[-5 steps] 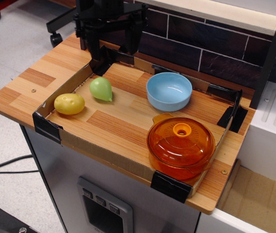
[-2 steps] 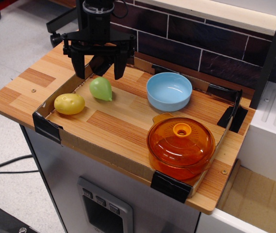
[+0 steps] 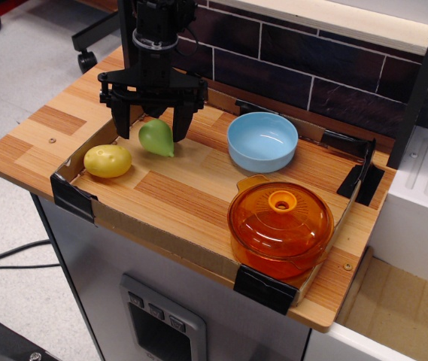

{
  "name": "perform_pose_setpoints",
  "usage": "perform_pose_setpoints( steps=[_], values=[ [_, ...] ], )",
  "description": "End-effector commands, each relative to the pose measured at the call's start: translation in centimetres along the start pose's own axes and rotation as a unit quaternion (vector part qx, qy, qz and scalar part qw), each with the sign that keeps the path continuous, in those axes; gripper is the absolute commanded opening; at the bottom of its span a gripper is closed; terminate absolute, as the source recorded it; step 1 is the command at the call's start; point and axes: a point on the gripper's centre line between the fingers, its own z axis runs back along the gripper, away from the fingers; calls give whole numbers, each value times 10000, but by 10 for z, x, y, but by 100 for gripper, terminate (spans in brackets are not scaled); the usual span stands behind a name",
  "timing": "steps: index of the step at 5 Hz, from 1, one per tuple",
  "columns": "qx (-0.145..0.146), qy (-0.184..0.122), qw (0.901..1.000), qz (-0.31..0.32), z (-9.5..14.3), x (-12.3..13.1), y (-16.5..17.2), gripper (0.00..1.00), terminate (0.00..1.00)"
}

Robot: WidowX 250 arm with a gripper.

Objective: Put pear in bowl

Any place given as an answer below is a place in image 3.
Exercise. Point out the grey toy oven panel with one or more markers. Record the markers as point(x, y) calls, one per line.
point(161, 328)

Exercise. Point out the white toy sink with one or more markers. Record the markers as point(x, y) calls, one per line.
point(385, 316)

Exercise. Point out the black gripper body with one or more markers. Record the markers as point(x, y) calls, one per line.
point(149, 80)

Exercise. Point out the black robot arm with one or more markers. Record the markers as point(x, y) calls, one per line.
point(150, 32)

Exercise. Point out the green toy pear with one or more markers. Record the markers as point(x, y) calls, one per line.
point(156, 137)

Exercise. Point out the orange transparent lidded pot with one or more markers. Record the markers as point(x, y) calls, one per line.
point(279, 228)

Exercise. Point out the light blue bowl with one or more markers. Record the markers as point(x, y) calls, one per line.
point(261, 142)

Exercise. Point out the black vertical post left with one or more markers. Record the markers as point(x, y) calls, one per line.
point(127, 17)

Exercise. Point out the yellow toy potato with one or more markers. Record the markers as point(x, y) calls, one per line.
point(107, 160)

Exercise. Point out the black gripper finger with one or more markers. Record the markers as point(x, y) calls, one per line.
point(182, 119)
point(121, 115)

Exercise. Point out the black vertical post right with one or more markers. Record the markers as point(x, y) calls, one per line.
point(409, 121)

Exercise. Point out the black office chair base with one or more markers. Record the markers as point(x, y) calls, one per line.
point(90, 35)

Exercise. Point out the black vertical post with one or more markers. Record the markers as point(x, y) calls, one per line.
point(409, 121)
point(127, 17)

